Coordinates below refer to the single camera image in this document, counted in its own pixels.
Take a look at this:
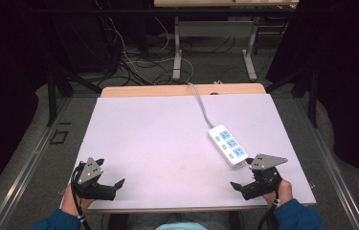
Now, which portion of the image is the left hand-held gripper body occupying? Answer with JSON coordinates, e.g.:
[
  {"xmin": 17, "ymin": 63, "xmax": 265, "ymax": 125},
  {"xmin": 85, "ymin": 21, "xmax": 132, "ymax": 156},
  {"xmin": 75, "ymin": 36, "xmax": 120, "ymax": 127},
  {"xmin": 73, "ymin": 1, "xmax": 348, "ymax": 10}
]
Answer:
[{"xmin": 71, "ymin": 157, "xmax": 118, "ymax": 201}]

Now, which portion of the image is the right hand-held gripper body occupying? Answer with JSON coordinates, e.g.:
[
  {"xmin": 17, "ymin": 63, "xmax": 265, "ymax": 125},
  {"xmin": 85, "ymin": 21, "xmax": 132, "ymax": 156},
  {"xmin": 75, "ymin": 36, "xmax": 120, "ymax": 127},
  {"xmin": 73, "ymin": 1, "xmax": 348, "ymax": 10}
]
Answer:
[{"xmin": 240, "ymin": 153, "xmax": 289, "ymax": 201}]

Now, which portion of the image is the person's right hand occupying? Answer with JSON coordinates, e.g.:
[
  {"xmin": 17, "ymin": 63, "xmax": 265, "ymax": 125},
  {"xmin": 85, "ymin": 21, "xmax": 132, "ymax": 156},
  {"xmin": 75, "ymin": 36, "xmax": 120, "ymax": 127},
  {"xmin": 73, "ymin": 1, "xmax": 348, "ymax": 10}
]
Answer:
[{"xmin": 261, "ymin": 179, "xmax": 294, "ymax": 206}]

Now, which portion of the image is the person's left hand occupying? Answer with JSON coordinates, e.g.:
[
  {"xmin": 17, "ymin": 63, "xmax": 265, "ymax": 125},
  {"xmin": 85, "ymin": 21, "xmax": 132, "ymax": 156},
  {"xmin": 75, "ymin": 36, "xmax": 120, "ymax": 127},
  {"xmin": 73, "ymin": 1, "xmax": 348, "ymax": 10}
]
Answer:
[{"xmin": 60, "ymin": 183, "xmax": 95, "ymax": 218}]

